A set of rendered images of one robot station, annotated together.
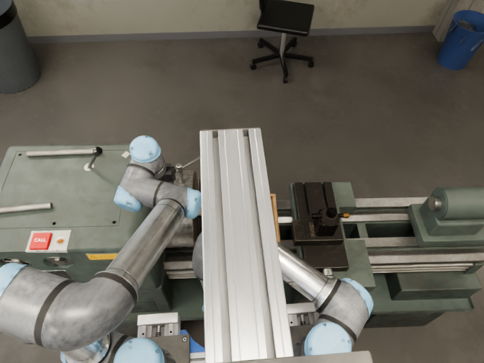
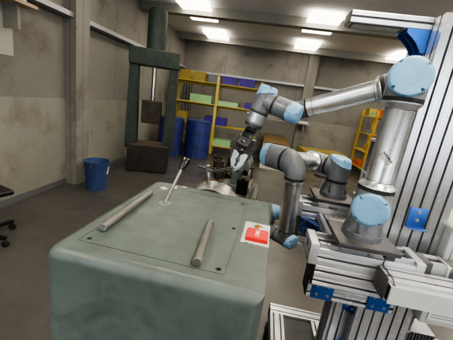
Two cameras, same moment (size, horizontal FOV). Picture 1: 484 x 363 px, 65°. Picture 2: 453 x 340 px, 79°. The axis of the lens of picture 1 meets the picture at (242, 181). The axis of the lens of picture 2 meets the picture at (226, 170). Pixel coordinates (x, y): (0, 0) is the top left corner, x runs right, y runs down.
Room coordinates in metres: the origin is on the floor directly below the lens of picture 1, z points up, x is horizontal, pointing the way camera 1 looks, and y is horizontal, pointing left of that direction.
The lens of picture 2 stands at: (0.51, 1.37, 1.61)
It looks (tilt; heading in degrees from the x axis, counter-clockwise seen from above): 14 degrees down; 283
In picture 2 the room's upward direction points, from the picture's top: 8 degrees clockwise
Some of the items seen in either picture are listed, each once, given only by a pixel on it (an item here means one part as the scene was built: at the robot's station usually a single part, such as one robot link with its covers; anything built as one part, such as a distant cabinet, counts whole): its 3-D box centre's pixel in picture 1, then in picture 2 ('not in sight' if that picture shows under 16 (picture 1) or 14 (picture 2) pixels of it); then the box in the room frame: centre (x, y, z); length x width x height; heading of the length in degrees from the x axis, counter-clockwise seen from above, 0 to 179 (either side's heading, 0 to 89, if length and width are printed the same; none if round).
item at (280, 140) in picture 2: not in sight; (273, 150); (1.02, -6.68, 0.36); 2.09 x 0.67 x 0.71; 96
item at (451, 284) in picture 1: (403, 272); not in sight; (0.87, -0.96, 0.34); 0.44 x 0.40 x 0.68; 4
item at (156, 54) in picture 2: not in sight; (153, 94); (3.31, -3.62, 1.50); 0.98 x 0.79 x 3.00; 6
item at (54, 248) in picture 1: (51, 243); (254, 241); (0.56, 0.65, 1.23); 0.13 x 0.08 x 0.06; 94
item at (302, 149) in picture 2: not in sight; (319, 158); (-0.37, -7.37, 0.25); 1.44 x 1.04 x 0.50; 6
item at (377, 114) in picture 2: not in sight; (377, 145); (-1.74, -6.94, 0.97); 2.21 x 0.57 x 1.93; 96
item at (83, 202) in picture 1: (85, 217); (185, 271); (0.76, 0.64, 1.06); 0.59 x 0.48 x 0.39; 94
